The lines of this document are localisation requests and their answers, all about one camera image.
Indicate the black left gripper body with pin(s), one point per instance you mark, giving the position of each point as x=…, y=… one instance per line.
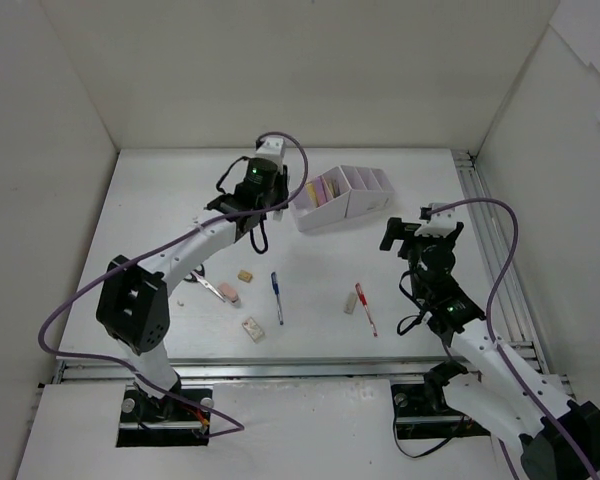
x=281, y=187

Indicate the pink white desk organizer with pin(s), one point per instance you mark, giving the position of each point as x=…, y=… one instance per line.
x=363, y=190

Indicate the yellow highlighter pen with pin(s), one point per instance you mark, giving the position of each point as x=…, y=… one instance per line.
x=311, y=192

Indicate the aluminium front rail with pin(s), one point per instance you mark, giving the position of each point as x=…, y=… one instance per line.
x=76, y=369

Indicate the orange capped marker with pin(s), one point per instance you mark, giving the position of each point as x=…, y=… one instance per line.
x=326, y=188

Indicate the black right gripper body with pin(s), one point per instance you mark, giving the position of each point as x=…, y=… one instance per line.
x=411, y=237

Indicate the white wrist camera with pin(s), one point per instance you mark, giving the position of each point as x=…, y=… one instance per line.
x=273, y=149
x=438, y=225

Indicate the grey pen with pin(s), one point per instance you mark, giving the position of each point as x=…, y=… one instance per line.
x=335, y=187

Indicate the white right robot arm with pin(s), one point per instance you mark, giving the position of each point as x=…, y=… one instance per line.
x=553, y=436

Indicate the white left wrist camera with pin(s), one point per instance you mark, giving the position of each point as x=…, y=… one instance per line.
x=273, y=149

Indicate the beige eraser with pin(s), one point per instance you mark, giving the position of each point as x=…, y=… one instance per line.
x=350, y=303

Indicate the small scissors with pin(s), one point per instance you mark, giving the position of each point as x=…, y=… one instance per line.
x=197, y=276

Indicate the small tan eraser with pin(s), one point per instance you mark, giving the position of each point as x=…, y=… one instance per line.
x=245, y=276

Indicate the purple highlighter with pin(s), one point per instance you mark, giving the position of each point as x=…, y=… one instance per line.
x=319, y=190

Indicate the blue pen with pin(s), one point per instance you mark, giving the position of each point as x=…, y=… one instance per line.
x=276, y=291

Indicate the red pen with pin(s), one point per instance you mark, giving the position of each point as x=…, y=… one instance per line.
x=362, y=298

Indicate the pink eraser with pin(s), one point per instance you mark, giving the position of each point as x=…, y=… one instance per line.
x=229, y=293

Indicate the aluminium side rail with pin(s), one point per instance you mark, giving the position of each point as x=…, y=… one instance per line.
x=511, y=310

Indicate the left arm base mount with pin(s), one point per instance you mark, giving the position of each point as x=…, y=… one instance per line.
x=145, y=423

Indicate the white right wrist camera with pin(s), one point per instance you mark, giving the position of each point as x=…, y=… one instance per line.
x=438, y=225

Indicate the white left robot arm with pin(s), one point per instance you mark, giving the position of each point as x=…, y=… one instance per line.
x=134, y=304

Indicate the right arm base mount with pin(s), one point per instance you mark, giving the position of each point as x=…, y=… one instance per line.
x=420, y=412

